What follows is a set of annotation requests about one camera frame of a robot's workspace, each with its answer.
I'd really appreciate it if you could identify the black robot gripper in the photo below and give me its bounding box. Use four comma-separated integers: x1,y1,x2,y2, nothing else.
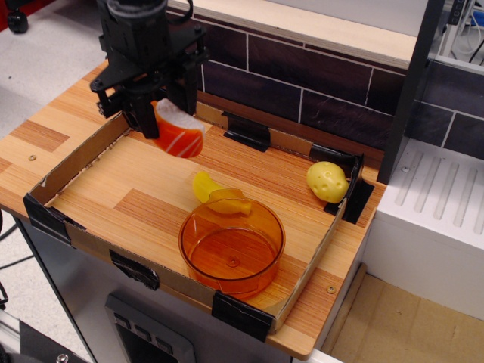
90,11,209,139

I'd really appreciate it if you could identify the orange white toy sushi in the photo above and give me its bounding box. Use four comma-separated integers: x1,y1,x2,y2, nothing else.
151,98,206,158

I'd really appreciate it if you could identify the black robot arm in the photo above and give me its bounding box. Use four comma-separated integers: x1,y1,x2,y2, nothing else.
90,1,209,139

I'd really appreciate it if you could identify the cardboard fence with black tape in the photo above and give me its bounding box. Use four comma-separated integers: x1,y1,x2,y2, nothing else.
24,96,375,349

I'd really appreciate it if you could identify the transparent orange plastic pot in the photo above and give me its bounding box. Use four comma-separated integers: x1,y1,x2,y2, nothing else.
178,197,286,299

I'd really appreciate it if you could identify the yellow toy banana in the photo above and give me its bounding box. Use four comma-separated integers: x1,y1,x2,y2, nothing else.
192,172,252,216

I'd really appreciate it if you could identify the light wooden shelf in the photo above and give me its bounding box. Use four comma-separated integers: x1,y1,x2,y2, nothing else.
194,0,417,70

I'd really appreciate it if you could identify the black caster wheel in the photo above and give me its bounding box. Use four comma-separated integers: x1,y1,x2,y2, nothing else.
5,0,29,34

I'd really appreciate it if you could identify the yellow toy potato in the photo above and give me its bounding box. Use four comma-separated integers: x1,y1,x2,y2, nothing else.
306,161,349,203

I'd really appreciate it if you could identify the grey oven control panel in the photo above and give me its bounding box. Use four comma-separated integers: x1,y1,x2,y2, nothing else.
105,295,196,362

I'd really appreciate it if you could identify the white toy sink drainboard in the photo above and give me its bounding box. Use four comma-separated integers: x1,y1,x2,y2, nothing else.
363,139,483,319

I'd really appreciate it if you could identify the dark grey vertical post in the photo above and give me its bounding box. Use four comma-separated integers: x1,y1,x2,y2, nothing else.
377,1,445,185

